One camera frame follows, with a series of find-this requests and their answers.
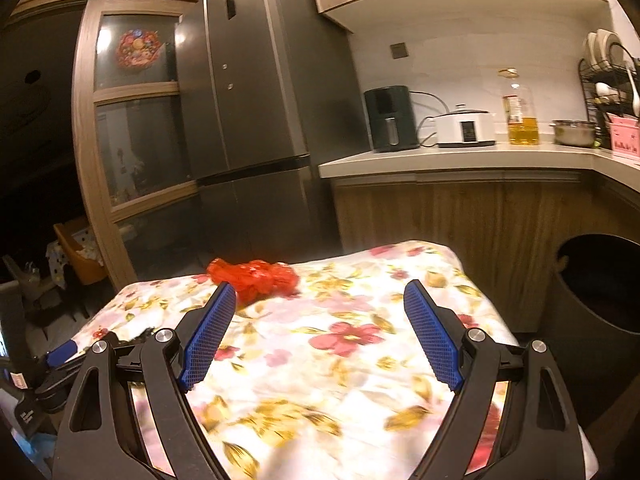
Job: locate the dark grey refrigerator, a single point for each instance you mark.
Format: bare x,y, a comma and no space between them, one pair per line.
269,94

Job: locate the cooking oil bottle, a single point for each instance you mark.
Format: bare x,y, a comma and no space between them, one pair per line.
519,109

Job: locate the steel bowl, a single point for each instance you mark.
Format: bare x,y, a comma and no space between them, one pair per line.
575,133

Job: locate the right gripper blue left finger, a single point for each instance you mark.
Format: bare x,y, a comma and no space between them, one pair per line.
200,333

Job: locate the black air fryer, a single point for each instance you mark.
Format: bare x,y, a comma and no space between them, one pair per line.
391,119

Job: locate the pink utensil basket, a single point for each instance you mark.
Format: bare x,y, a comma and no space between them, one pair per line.
624,133

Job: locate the dark wall socket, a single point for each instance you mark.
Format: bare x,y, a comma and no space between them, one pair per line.
399,50

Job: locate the round red door decoration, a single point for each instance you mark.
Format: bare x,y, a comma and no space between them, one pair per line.
138,49

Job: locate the black dish rack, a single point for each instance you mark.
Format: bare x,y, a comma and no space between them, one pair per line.
604,81

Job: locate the black trash bin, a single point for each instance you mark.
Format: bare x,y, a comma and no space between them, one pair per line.
591,320

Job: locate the floral tablecloth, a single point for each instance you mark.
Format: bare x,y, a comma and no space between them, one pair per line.
328,383

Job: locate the wooden glass door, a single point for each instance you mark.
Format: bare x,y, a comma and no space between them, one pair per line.
130,149

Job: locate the white ladle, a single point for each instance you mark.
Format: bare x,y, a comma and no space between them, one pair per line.
635,100

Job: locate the wooden lower cabinet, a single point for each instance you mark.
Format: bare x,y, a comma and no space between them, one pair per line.
504,225

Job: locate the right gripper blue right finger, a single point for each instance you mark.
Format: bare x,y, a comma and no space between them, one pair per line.
434,327

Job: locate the red crumpled plastic wrapper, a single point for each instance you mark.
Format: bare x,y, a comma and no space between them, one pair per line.
254,280

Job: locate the white rice cooker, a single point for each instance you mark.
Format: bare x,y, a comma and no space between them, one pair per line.
465,128

